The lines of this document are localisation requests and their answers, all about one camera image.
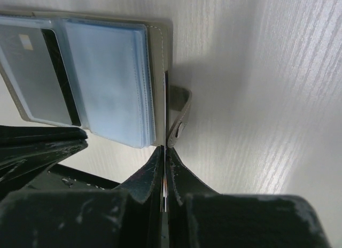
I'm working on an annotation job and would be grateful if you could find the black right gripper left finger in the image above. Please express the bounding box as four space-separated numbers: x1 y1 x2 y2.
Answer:
1 146 164 247

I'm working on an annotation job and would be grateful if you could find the black VIP credit card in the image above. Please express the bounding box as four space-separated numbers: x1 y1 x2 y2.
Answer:
1 25 81 126

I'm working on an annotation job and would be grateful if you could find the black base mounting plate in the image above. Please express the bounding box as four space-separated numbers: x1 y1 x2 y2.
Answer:
48 164 120 190

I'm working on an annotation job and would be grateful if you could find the grey leather card holder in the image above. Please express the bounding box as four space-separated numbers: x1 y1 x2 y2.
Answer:
1 11 192 149

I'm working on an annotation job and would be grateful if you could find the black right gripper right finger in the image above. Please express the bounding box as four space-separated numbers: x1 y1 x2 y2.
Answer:
167 149 330 247

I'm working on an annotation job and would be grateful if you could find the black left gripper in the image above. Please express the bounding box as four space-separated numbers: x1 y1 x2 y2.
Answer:
1 125 88 197

